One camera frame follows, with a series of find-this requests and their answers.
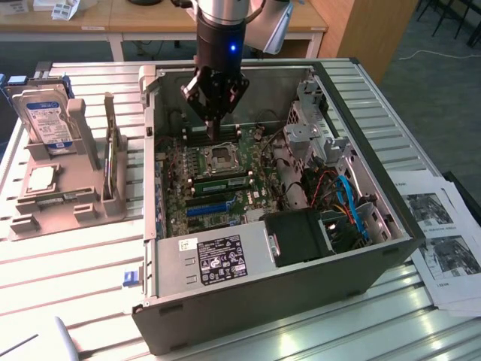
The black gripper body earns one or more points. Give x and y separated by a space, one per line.
219 45

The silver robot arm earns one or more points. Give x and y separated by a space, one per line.
221 9

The black RAM slot bank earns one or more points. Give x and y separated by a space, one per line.
229 133

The green RAM stick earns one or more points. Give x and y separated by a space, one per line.
110 165
219 185

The CPU socket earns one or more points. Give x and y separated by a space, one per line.
221 159

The metal disk bay cage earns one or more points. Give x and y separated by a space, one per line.
304 135

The green motherboard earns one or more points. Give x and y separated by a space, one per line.
176 176

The blue expansion slot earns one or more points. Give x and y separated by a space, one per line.
206 210

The wooden cabinet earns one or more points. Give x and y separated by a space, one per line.
360 34

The grey parts rack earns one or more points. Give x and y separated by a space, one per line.
75 176

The hard disk with blue label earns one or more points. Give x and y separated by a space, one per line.
47 116

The hard disk with blue rails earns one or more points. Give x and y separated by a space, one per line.
41 83

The white cardboard box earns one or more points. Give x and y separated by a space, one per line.
43 4
64 10

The black fan shroud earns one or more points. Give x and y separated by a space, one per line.
293 237

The grey power supply unit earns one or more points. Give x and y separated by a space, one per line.
173 263

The silver CPU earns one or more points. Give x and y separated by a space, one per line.
40 178

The blue case latch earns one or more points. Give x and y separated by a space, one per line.
129 279

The open grey PC case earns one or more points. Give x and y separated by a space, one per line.
285 297

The black chair legs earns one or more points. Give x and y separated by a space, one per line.
456 19

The printed paper sheet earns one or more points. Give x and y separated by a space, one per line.
436 210
462 306

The white curved object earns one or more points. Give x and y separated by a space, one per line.
67 338

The wooden desk with white frame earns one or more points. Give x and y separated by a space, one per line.
150 24

